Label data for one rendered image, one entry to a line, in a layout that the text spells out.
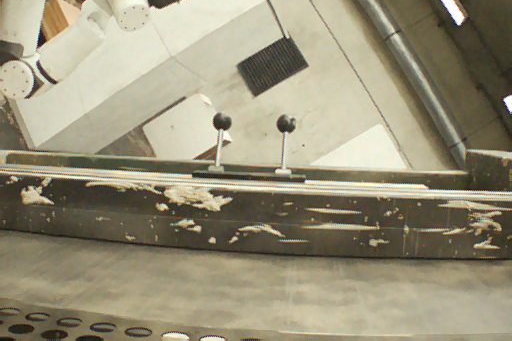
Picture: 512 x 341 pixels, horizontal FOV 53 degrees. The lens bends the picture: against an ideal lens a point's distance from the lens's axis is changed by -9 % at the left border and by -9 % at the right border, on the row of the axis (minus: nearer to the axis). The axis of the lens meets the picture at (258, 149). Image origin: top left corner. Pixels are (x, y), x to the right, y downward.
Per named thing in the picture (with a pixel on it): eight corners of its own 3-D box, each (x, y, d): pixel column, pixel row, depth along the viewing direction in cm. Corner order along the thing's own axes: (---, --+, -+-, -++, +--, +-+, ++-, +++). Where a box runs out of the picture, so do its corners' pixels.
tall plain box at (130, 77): (58, 95, 418) (248, -28, 399) (89, 161, 410) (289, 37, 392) (-6, 76, 329) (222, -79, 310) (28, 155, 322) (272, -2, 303)
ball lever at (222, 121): (206, 181, 102) (214, 117, 108) (227, 182, 102) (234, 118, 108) (203, 172, 99) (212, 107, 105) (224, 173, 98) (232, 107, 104)
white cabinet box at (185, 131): (155, 130, 636) (208, 98, 628) (179, 174, 629) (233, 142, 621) (141, 127, 591) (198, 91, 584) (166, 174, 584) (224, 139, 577)
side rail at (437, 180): (18, 193, 134) (18, 150, 133) (460, 217, 124) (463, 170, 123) (7, 195, 128) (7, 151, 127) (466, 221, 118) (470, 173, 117)
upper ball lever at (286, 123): (272, 184, 101) (277, 119, 107) (293, 185, 101) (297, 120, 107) (271, 175, 98) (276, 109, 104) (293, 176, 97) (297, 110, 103)
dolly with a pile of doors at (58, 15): (55, 28, 488) (81, 10, 485) (76, 73, 482) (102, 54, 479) (21, 11, 428) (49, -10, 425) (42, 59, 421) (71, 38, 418)
